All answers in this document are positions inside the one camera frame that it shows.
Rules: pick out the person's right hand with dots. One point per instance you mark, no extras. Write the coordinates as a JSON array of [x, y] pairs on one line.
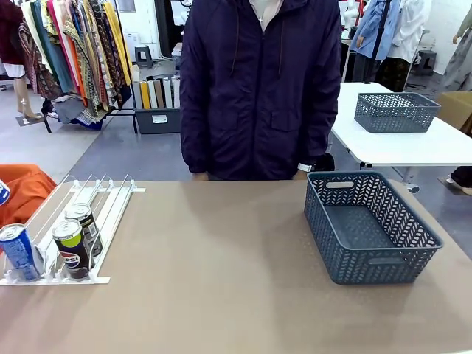
[[201, 177]]

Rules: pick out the black pouch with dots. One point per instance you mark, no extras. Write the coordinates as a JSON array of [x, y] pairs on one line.
[[324, 162]]

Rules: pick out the black Pepsi can green band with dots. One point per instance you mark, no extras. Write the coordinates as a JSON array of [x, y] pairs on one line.
[[72, 250]]

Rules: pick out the blue Pepsi can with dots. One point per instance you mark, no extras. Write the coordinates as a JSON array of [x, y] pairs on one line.
[[18, 254]]

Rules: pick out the navy sleeved right forearm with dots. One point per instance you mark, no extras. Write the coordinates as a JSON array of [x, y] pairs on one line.
[[193, 129]]

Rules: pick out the navy sleeved left forearm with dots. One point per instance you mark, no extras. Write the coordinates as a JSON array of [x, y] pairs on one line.
[[324, 121]]

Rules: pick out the grey bin with fabric rolls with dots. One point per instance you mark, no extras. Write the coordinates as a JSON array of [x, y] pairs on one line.
[[156, 119]]

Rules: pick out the person in navy jacket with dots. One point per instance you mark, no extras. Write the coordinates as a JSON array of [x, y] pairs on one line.
[[258, 92]]

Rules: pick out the black can grey print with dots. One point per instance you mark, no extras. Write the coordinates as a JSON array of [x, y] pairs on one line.
[[90, 225]]

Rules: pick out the grey plastic stool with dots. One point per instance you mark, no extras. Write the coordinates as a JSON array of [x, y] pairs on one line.
[[144, 55], [427, 62]]

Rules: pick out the clothes rack with colourful garments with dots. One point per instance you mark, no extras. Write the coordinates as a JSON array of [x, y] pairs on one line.
[[85, 55]]

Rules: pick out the large grey-blue plastic basket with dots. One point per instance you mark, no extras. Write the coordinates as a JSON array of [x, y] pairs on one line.
[[368, 228]]

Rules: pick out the orange cloth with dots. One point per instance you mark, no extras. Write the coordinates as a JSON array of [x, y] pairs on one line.
[[26, 191]]

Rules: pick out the white table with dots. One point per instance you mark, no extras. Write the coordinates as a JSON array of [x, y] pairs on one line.
[[387, 147]]

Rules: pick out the grey-blue plastic basket with label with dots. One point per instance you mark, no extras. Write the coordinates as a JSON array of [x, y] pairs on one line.
[[396, 116]]

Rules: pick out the mannequin with blue shirt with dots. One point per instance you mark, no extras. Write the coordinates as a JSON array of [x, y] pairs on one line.
[[368, 33]]

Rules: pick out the mannequin with maroon top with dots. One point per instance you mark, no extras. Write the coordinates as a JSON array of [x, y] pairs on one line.
[[14, 55]]

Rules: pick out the black stand pole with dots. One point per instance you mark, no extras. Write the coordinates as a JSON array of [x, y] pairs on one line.
[[380, 33]]

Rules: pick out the mannequin with white shirt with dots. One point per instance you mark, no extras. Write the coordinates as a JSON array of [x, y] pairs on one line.
[[411, 33]]

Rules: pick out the seated person dark trousers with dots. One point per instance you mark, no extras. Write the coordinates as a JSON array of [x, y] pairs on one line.
[[464, 177]]

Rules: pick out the cardboard box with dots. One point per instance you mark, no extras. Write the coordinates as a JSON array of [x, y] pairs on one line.
[[455, 107]]

